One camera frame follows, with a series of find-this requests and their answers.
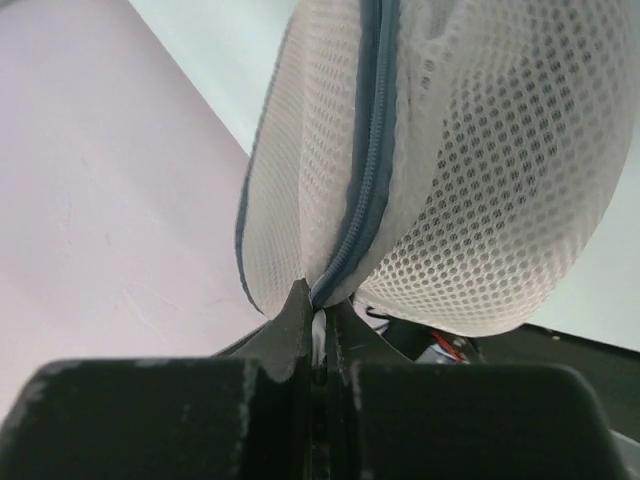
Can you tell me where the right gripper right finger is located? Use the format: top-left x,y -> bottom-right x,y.
326,302 -> 630,479

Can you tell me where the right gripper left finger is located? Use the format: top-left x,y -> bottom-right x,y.
1,281 -> 313,479

